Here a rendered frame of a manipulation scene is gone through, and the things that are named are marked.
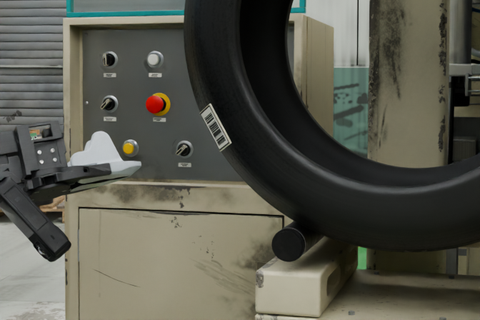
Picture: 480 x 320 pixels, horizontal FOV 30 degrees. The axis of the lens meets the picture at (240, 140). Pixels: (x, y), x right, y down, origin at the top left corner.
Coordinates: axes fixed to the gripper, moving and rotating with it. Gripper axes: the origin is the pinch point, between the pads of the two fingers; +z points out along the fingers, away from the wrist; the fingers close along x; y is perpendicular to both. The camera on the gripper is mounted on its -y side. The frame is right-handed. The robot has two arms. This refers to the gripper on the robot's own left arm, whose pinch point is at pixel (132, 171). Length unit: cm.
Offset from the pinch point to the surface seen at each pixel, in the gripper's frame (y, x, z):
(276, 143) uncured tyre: -0.9, -6.2, 17.7
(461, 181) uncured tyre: -12.2, -18.4, 34.5
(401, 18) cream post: 20, 10, 55
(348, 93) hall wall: 208, 746, 521
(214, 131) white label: 3.7, 0.8, 12.8
